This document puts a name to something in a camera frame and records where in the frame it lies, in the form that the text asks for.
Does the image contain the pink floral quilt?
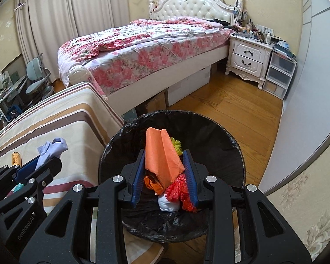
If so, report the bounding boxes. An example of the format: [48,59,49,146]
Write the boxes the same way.
[58,16,233,95]

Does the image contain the white nightstand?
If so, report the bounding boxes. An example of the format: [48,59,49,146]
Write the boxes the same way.
[225,34,273,90]

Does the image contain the white bottle on nightstand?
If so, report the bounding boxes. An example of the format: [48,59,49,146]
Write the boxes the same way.
[266,32,271,44]

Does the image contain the white paper towel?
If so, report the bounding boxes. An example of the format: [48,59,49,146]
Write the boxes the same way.
[158,193,181,213]

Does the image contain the teal white tube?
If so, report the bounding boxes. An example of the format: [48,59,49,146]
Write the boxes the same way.
[7,183,24,197]

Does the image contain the orange paper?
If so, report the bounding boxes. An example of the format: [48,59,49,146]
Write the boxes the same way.
[145,128,185,189]

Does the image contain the plastic drawer unit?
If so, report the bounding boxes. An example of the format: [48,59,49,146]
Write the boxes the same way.
[263,50,297,100]

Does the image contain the orange bottle black cap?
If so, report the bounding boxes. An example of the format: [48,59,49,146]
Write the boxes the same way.
[12,152,22,166]

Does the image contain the red foam net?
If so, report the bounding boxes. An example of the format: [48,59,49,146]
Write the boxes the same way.
[165,173,198,213]

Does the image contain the white tufted bed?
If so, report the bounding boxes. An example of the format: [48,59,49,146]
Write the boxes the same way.
[58,0,236,114]

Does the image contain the cardboard box under bed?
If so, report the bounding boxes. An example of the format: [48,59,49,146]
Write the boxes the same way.
[143,91,166,113]

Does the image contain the white desk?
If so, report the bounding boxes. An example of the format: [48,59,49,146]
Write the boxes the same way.
[0,76,28,119]

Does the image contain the white box under bed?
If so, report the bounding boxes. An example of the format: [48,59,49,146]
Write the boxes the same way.
[167,66,211,107]

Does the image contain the yellow foam net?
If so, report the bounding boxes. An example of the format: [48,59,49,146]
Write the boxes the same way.
[170,137,183,156]

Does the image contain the black lined trash bin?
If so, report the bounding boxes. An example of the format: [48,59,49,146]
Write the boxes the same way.
[98,110,246,243]

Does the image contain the beige curtains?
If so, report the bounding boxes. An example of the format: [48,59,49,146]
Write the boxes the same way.
[15,0,130,82]

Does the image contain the striped bed sheet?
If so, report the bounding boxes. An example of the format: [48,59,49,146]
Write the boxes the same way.
[0,83,164,263]

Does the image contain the grey desk chair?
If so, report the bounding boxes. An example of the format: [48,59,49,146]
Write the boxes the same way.
[25,53,54,101]

